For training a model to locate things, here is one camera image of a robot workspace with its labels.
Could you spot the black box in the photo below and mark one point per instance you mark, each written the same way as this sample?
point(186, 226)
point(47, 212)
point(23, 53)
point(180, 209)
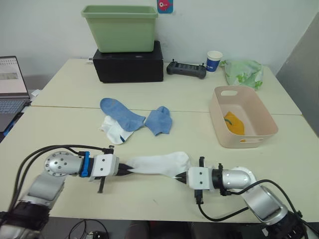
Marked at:
point(129, 66)

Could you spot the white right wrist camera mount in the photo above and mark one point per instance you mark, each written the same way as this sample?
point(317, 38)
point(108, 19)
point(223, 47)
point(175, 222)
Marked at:
point(200, 178)

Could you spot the grey laptop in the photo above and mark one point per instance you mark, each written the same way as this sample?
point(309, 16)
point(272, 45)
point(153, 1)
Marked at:
point(11, 99)

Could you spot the pink plastic basket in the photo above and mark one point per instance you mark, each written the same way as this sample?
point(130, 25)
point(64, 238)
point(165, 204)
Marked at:
point(264, 117)

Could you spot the grey panel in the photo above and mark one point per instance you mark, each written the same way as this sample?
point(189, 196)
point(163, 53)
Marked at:
point(301, 82)

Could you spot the green and white plastic bag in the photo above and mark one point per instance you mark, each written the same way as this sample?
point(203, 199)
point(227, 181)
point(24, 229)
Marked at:
point(243, 72)

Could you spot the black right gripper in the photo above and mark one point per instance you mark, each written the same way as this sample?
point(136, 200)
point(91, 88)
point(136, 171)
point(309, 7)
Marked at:
point(187, 178)

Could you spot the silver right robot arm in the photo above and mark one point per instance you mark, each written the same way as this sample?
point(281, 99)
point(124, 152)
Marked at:
point(259, 196)

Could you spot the green plastic bin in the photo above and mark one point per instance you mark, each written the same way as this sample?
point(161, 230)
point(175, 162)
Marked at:
point(119, 32)

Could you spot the small white object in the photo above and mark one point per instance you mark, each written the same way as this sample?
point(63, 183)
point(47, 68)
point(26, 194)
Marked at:
point(35, 93)

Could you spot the crumpled blue sock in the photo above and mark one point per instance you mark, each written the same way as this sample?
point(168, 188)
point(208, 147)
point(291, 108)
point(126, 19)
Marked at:
point(159, 122)

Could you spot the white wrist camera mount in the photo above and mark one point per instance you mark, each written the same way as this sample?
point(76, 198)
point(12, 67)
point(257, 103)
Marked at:
point(104, 165)
point(200, 178)

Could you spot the white sock with blue stripe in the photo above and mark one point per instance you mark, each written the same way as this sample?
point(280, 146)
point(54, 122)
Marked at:
point(114, 132)

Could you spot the blue and white paper cup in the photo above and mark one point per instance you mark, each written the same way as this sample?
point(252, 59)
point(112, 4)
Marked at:
point(213, 62)

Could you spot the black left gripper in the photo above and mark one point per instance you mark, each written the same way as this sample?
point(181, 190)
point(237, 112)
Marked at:
point(117, 169)

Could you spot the yellow folded sock pair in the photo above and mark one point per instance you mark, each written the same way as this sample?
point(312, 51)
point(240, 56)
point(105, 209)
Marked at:
point(235, 124)

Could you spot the plain white sock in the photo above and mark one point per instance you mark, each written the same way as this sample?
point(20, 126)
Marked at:
point(159, 164)

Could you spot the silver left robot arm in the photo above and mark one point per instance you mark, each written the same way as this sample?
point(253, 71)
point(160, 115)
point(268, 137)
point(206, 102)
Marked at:
point(37, 189)

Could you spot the black remote controller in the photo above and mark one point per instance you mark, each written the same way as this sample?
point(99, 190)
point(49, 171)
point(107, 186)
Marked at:
point(185, 69)

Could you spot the long blue sock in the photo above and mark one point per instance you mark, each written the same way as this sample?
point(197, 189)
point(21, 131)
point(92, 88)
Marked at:
point(119, 112)

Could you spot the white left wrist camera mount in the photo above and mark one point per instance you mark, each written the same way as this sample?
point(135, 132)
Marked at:
point(104, 165)

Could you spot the blue left wrist clamp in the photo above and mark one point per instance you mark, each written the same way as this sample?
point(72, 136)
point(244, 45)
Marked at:
point(86, 164)

